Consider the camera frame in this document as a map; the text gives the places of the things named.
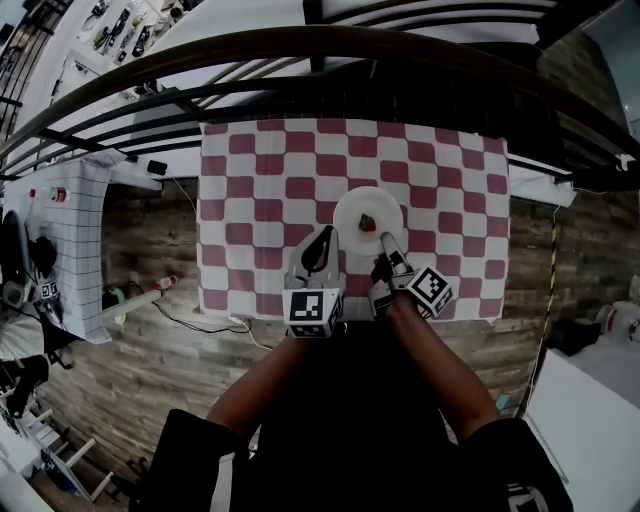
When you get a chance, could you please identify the white plate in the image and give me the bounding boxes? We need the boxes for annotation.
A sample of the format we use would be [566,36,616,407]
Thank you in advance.
[333,185,405,258]

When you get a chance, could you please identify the dark curved metal railing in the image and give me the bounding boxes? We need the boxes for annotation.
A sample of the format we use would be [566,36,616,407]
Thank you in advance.
[0,24,640,182]

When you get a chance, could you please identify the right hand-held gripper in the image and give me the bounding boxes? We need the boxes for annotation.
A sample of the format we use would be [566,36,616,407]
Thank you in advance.
[368,231,456,321]

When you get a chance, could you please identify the black bag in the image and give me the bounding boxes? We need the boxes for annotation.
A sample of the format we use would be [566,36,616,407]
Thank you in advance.
[544,318,602,357]

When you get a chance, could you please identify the white plastic bag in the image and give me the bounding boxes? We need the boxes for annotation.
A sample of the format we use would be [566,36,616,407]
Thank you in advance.
[602,299,640,346]

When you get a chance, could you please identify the white tube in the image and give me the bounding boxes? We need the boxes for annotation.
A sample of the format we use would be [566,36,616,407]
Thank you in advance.
[99,288,166,324]

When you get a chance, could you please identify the person's right forearm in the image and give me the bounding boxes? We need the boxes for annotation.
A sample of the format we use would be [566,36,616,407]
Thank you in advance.
[385,297,502,445]

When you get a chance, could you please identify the person's black clothing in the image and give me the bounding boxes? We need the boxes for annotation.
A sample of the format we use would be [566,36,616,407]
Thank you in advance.
[133,319,575,512]

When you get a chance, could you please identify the white wooden rack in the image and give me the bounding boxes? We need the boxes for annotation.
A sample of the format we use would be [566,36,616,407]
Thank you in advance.
[9,394,115,504]

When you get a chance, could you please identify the person's left forearm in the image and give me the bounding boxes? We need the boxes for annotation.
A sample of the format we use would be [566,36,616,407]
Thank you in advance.
[205,327,321,442]

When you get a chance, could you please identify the red white checkered table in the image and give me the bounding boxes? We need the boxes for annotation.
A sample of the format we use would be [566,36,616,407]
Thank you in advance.
[195,117,512,325]

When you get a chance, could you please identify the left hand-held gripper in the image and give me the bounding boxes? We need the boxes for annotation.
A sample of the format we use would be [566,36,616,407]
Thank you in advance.
[281,224,348,341]

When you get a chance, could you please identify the white cable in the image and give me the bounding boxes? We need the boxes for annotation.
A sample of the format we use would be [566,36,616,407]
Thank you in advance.
[228,313,275,351]

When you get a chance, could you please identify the yellow black striped cable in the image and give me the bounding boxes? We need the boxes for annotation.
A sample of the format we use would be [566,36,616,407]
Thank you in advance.
[542,219,559,341]

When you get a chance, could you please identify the plain white table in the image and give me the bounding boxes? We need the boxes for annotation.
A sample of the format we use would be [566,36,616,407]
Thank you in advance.
[519,347,640,512]

